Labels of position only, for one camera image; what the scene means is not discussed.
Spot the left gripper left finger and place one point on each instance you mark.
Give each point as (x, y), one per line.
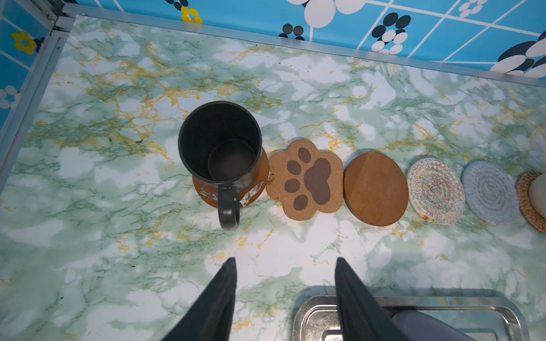
(211, 315)

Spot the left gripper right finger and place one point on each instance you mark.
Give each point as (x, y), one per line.
(359, 314)

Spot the dark brown round coaster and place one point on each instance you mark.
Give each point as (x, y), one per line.
(208, 193)

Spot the brown wooden round coaster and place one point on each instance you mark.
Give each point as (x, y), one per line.
(375, 189)

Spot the multicolour woven round coaster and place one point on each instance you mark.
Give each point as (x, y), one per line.
(435, 191)

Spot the cork paw print coaster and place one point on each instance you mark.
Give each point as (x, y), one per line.
(306, 180)

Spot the black metal cup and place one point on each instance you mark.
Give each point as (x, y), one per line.
(220, 143)

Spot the grey woven round coaster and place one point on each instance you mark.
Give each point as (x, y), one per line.
(490, 192)

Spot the tan wicker round coaster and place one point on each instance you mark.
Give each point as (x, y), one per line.
(526, 207)

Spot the cream mug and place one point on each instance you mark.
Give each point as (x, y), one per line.
(537, 195)

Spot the lavender ceramic mug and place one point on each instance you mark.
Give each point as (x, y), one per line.
(419, 326)

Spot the metal serving tray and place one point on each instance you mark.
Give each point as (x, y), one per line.
(481, 318)

